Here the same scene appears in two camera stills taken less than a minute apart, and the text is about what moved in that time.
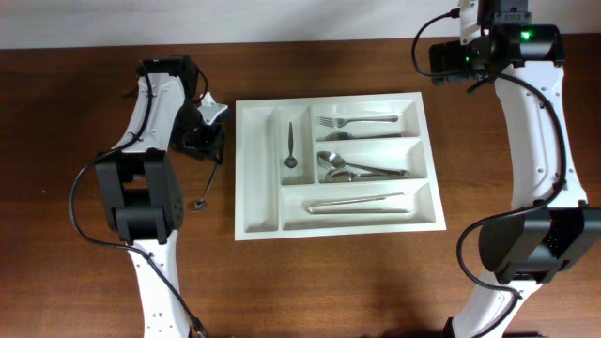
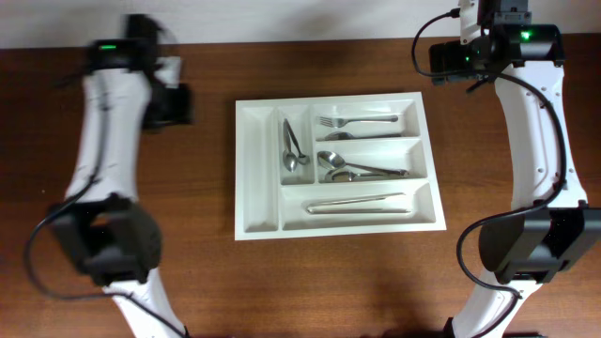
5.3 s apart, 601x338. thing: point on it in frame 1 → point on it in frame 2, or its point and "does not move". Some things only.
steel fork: x=341 y=122 does not move
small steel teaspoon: x=201 y=203 → x=301 y=159
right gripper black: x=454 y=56 does not move
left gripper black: x=208 y=145 → x=184 y=112
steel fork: x=340 y=136 does not move
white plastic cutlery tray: x=334 y=165 does not move
